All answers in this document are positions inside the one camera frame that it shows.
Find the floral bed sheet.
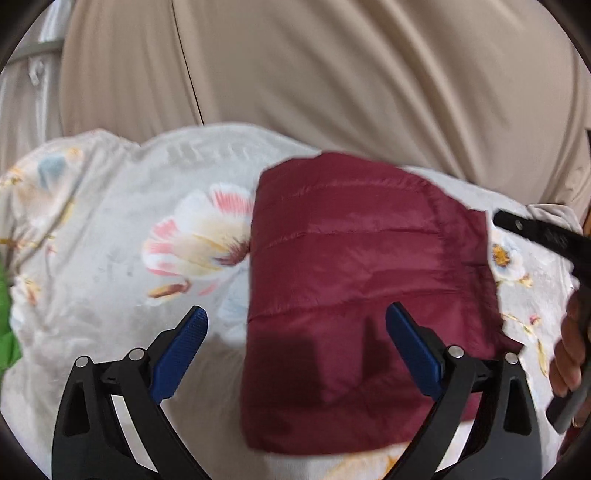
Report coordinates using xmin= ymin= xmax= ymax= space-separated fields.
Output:
xmin=0 ymin=122 xmax=583 ymax=480

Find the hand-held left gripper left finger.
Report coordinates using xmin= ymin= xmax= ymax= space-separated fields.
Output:
xmin=52 ymin=305 xmax=209 ymax=480

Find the grey metal rail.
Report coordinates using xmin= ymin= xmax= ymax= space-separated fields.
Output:
xmin=8 ymin=39 xmax=64 ymax=64

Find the white sheer curtain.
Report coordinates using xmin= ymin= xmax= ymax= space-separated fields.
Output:
xmin=0 ymin=11 xmax=65 ymax=174

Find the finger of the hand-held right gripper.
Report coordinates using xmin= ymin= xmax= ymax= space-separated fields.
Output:
xmin=493 ymin=209 xmax=591 ymax=275

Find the person's right hand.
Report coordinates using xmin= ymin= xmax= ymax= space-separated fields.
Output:
xmin=549 ymin=288 xmax=591 ymax=398

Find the beige cushion backrest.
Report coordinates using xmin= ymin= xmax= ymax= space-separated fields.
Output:
xmin=59 ymin=0 xmax=591 ymax=217

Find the green cloth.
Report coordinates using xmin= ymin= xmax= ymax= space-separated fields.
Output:
xmin=0 ymin=268 xmax=24 ymax=372

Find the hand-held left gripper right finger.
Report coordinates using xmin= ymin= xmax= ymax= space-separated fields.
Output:
xmin=385 ymin=302 xmax=542 ymax=480

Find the maroon quilted jacket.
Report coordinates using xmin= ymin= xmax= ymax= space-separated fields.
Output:
xmin=240 ymin=151 xmax=525 ymax=457

